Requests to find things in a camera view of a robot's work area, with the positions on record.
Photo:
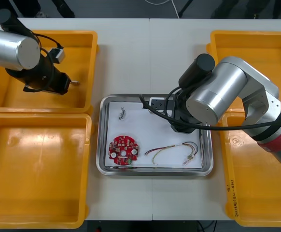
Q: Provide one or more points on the steel tray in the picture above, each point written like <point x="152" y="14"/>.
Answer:
<point x="102" y="135"/>

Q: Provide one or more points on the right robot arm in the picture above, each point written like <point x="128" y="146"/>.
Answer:
<point x="217" y="96"/>

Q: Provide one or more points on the yellow-orange bin with handwriting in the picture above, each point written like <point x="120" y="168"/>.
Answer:
<point x="251" y="193"/>

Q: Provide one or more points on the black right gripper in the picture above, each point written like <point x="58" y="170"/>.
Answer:
<point x="184" y="127"/>

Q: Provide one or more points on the black stand leg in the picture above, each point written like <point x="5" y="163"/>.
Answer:
<point x="186" y="7"/>

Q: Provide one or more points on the yellow-orange plastic bin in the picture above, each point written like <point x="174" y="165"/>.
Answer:
<point x="80" y="55"/>
<point x="39" y="169"/>
<point x="251" y="46"/>

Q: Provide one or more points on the white paper sheet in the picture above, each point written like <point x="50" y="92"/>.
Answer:
<point x="155" y="130"/>

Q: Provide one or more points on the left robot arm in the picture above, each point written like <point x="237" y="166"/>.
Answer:
<point x="10" y="48"/>

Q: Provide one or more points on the round red circuit board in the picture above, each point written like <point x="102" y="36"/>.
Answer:
<point x="121" y="142"/>

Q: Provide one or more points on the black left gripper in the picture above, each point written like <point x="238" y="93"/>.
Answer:
<point x="52" y="81"/>

